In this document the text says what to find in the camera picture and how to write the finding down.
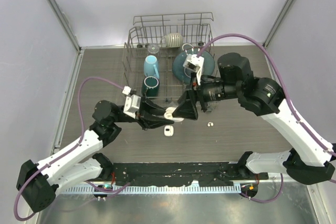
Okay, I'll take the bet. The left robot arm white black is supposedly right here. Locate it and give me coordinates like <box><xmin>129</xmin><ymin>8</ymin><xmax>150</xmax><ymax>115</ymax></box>
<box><xmin>14</xmin><ymin>95</ymin><xmax>176</xmax><ymax>214</ymax></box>

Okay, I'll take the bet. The large blue ceramic plate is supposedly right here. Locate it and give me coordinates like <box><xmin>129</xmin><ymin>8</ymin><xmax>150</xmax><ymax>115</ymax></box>
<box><xmin>172</xmin><ymin>48</ymin><xmax>216</xmax><ymax>84</ymax></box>

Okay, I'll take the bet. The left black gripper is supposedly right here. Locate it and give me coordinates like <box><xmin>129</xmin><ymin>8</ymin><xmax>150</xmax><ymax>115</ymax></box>
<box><xmin>114</xmin><ymin>95</ymin><xmax>173</xmax><ymax>130</ymax></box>

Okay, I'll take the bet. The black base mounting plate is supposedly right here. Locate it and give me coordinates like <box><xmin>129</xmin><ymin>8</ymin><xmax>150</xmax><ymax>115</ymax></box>
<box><xmin>96</xmin><ymin>162</ymin><xmax>269</xmax><ymax>187</ymax></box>

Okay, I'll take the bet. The white slotted cable duct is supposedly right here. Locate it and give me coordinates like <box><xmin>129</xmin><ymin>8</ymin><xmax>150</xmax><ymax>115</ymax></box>
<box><xmin>62</xmin><ymin>181</ymin><xmax>241</xmax><ymax>195</ymax></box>

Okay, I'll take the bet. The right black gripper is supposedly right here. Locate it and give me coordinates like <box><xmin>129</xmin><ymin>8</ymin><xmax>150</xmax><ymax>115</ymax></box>
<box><xmin>173</xmin><ymin>70</ymin><xmax>241</xmax><ymax>120</ymax></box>

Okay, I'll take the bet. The grey wire dish rack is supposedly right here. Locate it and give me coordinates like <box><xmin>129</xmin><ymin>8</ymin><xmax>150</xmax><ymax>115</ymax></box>
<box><xmin>122</xmin><ymin>12</ymin><xmax>214</xmax><ymax>107</ymax></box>

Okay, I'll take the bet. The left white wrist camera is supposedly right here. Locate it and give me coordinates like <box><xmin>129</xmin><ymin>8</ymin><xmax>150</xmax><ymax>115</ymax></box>
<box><xmin>122</xmin><ymin>86</ymin><xmax>141</xmax><ymax>119</ymax></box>

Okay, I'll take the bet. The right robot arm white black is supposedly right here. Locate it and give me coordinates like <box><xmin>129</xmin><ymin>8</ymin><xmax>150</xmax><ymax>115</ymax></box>
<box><xmin>172</xmin><ymin>52</ymin><xmax>335</xmax><ymax>185</ymax></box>

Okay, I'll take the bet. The striped beige ceramic jar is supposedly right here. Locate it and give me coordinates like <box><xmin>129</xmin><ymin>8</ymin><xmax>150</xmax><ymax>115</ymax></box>
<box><xmin>160</xmin><ymin>33</ymin><xmax>183</xmax><ymax>48</ymax></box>

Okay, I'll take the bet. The light blue mug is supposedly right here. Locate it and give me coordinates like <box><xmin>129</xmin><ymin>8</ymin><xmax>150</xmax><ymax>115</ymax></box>
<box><xmin>143</xmin><ymin>55</ymin><xmax>160</xmax><ymax>79</ymax></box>

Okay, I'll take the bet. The white rimmed cup behind plate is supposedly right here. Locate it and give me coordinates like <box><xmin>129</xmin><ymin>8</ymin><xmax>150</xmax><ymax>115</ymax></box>
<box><xmin>182</xmin><ymin>43</ymin><xmax>194</xmax><ymax>51</ymax></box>

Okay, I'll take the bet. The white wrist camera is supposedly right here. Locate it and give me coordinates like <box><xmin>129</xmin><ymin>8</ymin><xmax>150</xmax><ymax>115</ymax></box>
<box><xmin>122</xmin><ymin>86</ymin><xmax>141</xmax><ymax>119</ymax></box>
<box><xmin>183</xmin><ymin>54</ymin><xmax>204</xmax><ymax>85</ymax></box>

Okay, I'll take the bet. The small clear glass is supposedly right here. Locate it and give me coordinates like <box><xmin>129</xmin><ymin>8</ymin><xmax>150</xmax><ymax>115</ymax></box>
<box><xmin>147</xmin><ymin>44</ymin><xmax>160</xmax><ymax>55</ymax></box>

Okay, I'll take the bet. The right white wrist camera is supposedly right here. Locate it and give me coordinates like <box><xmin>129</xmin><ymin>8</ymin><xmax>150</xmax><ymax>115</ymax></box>
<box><xmin>183</xmin><ymin>54</ymin><xmax>204</xmax><ymax>85</ymax></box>

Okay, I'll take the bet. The white earbud charging case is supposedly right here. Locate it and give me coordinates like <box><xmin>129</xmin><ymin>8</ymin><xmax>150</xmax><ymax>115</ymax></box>
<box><xmin>164</xmin><ymin>125</ymin><xmax>174</xmax><ymax>137</ymax></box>

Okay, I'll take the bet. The dark green mug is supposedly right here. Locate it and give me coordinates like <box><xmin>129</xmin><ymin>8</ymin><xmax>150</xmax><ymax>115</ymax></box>
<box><xmin>141</xmin><ymin>76</ymin><xmax>160</xmax><ymax>97</ymax></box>

